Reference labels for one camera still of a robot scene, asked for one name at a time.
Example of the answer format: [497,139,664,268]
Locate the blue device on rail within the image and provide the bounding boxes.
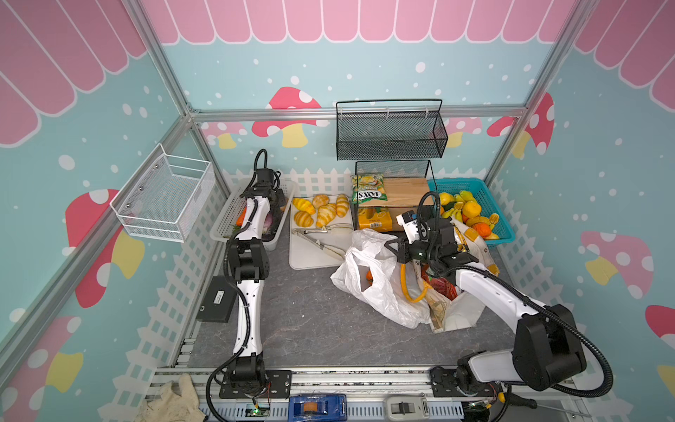
[288,394,348,422]

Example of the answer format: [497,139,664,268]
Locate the metal tongs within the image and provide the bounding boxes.
[291,224,353,260]

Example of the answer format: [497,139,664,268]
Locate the teal plastic fruit basket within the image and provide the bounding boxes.
[428,178,515,246]

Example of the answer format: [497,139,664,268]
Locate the white plastic vegetable basket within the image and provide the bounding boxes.
[209,176,299,251]

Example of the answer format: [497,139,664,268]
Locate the white plastic grocery bag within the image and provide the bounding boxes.
[330,229,431,329]

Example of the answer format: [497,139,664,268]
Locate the green Fox's candy bag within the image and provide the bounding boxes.
[352,173,388,204]

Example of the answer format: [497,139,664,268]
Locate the grey device on rail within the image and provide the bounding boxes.
[383,395,431,422]

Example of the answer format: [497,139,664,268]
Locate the toy croissant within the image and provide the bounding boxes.
[294,211,314,228]
[293,197,316,216]

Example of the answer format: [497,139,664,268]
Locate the toy banana bunch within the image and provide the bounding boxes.
[444,202,467,223]

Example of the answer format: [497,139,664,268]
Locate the white wire wall basket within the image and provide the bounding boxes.
[110,144,216,243]

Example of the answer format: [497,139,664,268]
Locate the black wire wooden shelf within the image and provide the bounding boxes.
[352,160,435,233]

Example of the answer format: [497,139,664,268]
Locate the toy croissant front left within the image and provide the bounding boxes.
[294,211,314,228]

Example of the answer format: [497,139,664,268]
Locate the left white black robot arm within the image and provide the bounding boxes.
[219,149,279,397]

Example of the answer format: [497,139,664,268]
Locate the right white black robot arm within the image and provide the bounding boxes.
[385,192,615,398]

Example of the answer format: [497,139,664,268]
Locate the orange toy carrot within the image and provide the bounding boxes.
[236,210,246,227]

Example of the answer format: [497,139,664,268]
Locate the toy striped bread loaf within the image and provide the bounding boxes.
[316,203,337,229]

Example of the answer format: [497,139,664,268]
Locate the cream canvas tote bag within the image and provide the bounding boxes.
[400,219,500,333]

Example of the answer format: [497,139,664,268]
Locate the black box on table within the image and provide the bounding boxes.
[197,275,237,324]

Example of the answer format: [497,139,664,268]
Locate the toy yellow lemon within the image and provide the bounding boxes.
[462,200,482,219]

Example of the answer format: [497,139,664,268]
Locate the toy orange fruit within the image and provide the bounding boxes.
[472,222,492,239]

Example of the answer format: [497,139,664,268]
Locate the black mesh wall basket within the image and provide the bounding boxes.
[335,98,448,161]

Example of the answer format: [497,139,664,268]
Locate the toy bread right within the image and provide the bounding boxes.
[335,193,350,218]

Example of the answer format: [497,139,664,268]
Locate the yellow snack packet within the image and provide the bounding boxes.
[358,207,394,232]

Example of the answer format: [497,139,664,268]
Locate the toy bread roll middle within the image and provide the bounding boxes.
[312,194,330,209]

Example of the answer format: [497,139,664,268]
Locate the toy croissant back left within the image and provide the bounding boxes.
[293,197,316,216]

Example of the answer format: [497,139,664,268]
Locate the beige cloth rag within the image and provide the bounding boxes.
[135,374,207,422]

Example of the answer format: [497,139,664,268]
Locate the white cutting board tray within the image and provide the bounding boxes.
[289,193,354,270]

